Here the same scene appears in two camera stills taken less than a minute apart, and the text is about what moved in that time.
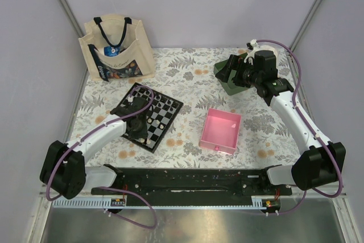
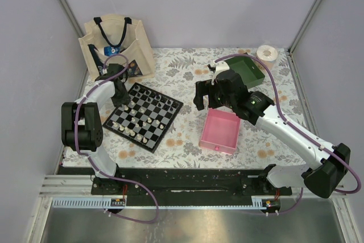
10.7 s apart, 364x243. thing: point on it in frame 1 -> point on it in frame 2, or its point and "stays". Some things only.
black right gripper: [233, 64] -> [202, 88]
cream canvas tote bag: [116, 48] stays
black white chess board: [161, 113] stays
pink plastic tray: [221, 131] stays
